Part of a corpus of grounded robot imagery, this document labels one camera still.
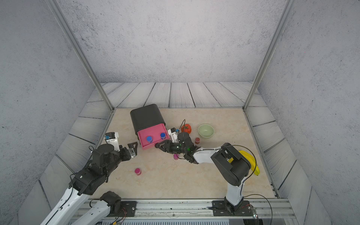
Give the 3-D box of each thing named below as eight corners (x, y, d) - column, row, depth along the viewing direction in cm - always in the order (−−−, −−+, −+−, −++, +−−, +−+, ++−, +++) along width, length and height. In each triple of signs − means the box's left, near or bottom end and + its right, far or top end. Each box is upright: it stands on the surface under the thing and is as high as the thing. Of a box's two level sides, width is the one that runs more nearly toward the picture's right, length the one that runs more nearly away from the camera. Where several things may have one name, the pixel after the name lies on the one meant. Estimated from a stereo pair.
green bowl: (198, 139, 102) (198, 135, 98) (197, 128, 108) (198, 124, 104) (214, 139, 102) (215, 135, 98) (212, 128, 108) (213, 123, 104)
